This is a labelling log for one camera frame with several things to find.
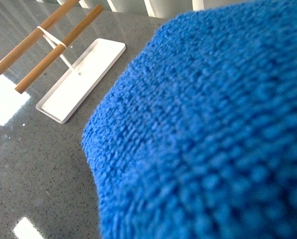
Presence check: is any white curtain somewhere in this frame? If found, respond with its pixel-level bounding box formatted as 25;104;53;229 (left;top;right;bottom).
36;0;259;18

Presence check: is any blue microfiber cloth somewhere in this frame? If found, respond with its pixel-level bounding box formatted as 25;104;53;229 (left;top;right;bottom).
82;0;297;239

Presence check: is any white towel rack stand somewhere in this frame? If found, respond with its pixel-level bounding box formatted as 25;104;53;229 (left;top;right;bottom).
0;0;127;124

